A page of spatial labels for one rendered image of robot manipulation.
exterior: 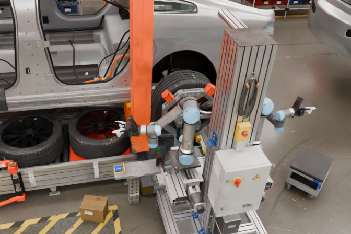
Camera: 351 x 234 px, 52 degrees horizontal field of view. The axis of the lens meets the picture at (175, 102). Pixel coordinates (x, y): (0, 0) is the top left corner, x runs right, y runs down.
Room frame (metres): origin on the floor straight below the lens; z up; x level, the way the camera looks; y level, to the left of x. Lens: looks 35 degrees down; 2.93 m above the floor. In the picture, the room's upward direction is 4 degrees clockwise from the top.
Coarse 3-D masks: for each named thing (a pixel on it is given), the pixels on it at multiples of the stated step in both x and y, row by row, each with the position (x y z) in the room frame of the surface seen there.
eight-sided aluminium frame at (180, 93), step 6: (180, 90) 2.76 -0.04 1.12; (186, 90) 2.78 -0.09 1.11; (192, 90) 2.80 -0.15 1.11; (198, 90) 2.79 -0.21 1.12; (204, 90) 2.80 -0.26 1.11; (174, 96) 2.75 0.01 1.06; (180, 96) 2.72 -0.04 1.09; (204, 96) 2.79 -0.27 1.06; (210, 96) 2.82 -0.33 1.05; (174, 102) 2.71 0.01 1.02; (162, 108) 2.70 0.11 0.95; (168, 108) 2.69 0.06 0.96; (162, 114) 2.69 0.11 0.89; (168, 126) 2.71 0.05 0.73; (204, 126) 2.80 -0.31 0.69; (174, 132) 2.71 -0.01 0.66; (198, 132) 2.78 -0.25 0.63
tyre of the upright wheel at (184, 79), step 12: (180, 72) 3.00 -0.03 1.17; (192, 72) 3.03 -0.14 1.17; (168, 84) 2.86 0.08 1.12; (180, 84) 2.81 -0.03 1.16; (192, 84) 2.84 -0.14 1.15; (204, 84) 2.87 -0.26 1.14; (156, 96) 2.84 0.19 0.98; (156, 108) 2.75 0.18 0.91; (156, 120) 2.75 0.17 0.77; (168, 132) 2.78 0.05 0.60
